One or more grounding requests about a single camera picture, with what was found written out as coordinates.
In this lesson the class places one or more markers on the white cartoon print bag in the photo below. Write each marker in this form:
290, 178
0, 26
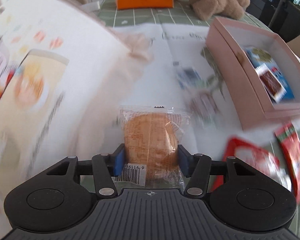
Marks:
62, 75

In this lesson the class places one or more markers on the red barcode snack packet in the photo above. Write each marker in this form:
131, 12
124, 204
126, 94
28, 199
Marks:
272, 85

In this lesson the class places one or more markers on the pink cardboard gift box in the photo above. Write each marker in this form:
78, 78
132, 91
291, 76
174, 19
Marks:
225, 41

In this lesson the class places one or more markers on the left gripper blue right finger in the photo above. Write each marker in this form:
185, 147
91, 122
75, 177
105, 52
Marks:
197, 168

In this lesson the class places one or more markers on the green checked tablecloth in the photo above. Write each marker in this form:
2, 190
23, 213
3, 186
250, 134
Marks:
165, 15

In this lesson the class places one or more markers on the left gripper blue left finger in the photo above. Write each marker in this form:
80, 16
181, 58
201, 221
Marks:
105, 167

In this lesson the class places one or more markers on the red spicy strip packet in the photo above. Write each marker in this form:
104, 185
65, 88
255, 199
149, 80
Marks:
289, 143

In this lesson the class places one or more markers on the round bun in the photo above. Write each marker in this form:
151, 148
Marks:
151, 138

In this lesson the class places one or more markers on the blue seaweed snack packet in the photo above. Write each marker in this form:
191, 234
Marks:
257, 57

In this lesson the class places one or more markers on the white printed table runner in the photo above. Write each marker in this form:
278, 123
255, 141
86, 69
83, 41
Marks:
184, 77

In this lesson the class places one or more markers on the red snack packet clear window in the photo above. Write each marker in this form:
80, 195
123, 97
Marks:
258, 158

